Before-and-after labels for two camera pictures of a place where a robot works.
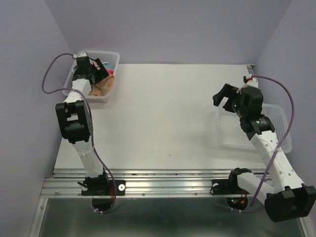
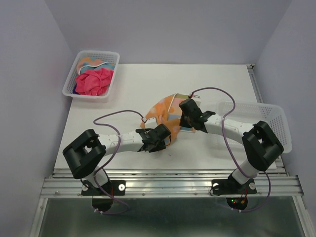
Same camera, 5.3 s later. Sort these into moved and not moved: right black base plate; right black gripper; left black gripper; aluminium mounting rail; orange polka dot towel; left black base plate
Moved: orange polka dot towel; left black gripper; right black gripper
Not moved: left black base plate; aluminium mounting rail; right black base plate
